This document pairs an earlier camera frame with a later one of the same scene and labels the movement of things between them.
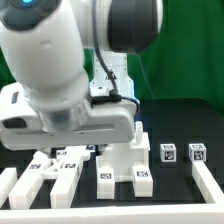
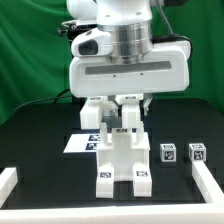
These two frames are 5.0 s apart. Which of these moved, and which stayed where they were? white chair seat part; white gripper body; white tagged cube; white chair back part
Moved: white chair back part; white gripper body
Stayed: white chair seat part; white tagged cube
